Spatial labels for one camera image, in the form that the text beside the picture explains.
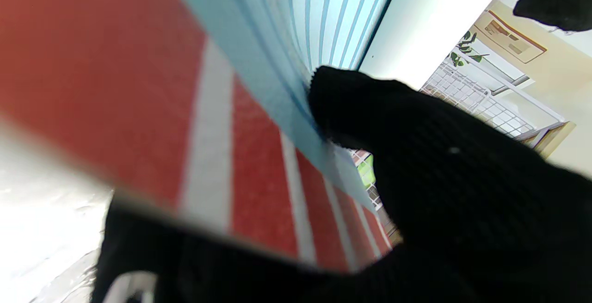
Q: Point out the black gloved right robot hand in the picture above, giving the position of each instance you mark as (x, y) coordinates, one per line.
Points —
(462, 210)

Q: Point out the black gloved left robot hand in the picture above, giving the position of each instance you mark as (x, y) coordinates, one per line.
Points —
(559, 2)

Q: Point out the black and green mouse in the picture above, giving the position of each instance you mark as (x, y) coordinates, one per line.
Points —
(365, 173)

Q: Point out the teal striped mouse pad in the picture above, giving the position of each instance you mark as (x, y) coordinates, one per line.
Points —
(138, 85)

